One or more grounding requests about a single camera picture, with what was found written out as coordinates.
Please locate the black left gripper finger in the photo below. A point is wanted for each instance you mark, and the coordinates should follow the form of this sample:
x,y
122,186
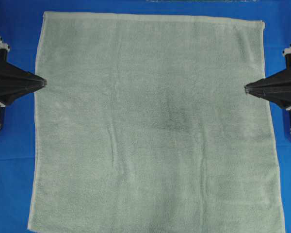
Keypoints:
x,y
10,71
7,98

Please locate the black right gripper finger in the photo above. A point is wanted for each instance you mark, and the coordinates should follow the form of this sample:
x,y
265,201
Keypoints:
x,y
277,95
281,78

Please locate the sage green bath towel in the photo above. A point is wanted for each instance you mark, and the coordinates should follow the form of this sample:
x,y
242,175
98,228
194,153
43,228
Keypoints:
x,y
145,127

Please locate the blue table cloth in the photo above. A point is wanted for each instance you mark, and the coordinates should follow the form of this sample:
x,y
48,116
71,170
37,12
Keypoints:
x,y
20,27

